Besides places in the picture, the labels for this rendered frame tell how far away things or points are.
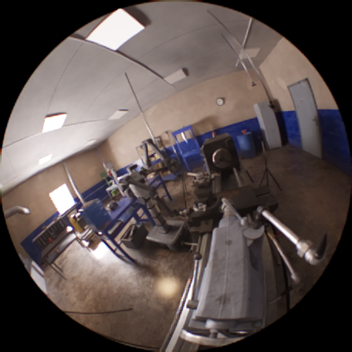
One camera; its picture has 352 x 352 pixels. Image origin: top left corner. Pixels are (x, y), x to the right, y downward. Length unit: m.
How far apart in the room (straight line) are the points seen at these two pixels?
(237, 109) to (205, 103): 1.29
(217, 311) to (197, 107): 5.24
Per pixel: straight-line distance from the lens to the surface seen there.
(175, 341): 0.77
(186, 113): 5.24
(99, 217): 2.18
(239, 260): 0.44
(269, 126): 5.06
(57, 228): 4.19
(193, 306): 0.52
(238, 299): 0.40
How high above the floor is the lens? 1.56
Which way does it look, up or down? 16 degrees down
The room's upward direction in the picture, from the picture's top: 24 degrees counter-clockwise
